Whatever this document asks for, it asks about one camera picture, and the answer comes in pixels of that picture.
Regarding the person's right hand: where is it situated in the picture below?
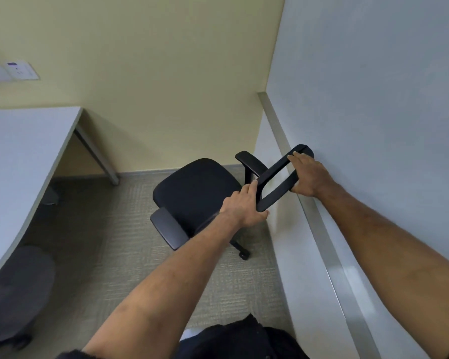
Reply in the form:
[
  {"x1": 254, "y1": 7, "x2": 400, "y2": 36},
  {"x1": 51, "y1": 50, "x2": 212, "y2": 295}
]
[{"x1": 287, "y1": 151, "x2": 337, "y2": 199}]

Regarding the person's left hand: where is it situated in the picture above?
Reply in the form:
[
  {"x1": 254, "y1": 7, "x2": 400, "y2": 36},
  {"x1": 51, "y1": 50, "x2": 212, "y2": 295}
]
[{"x1": 219, "y1": 179, "x2": 270, "y2": 229}]

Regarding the black office chair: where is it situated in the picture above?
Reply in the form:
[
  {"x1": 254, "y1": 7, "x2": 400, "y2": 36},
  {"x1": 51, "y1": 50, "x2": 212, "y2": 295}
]
[{"x1": 150, "y1": 144, "x2": 315, "y2": 261}]

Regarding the person's right forearm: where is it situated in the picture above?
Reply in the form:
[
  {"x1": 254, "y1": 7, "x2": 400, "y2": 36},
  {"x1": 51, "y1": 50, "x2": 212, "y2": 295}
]
[{"x1": 314, "y1": 182, "x2": 449, "y2": 359}]

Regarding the person's left forearm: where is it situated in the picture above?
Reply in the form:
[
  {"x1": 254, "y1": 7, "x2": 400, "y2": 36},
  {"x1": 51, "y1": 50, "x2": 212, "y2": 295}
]
[{"x1": 82, "y1": 211, "x2": 247, "y2": 359}]

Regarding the silver metal partition trim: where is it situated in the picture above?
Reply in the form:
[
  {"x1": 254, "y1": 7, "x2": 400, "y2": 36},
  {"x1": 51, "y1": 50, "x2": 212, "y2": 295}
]
[{"x1": 257, "y1": 92, "x2": 382, "y2": 359}]

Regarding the person's black clothing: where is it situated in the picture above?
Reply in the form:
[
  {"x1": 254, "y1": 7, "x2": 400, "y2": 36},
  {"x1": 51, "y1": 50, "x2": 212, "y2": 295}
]
[{"x1": 56, "y1": 313, "x2": 311, "y2": 359}]

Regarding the grey baseboard strip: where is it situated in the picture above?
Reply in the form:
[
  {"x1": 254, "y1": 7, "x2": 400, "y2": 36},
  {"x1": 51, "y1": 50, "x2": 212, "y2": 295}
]
[{"x1": 52, "y1": 164, "x2": 244, "y2": 180}]

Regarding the grey metal desk leg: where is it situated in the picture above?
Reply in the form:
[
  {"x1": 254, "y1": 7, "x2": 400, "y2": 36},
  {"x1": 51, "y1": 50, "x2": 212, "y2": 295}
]
[{"x1": 74, "y1": 125, "x2": 120, "y2": 186}]

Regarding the grey round desk foot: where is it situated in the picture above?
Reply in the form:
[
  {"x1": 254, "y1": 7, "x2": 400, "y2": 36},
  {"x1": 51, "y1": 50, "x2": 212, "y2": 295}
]
[{"x1": 41, "y1": 187, "x2": 61, "y2": 206}]

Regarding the grey desk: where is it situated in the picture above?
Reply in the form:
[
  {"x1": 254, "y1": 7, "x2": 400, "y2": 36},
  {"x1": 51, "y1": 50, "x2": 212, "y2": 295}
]
[{"x1": 0, "y1": 106, "x2": 120, "y2": 288}]

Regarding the dark grey office chair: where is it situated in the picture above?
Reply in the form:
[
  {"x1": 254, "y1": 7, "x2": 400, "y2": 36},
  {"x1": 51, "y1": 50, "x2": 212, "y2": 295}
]
[{"x1": 0, "y1": 246, "x2": 57, "y2": 352}]

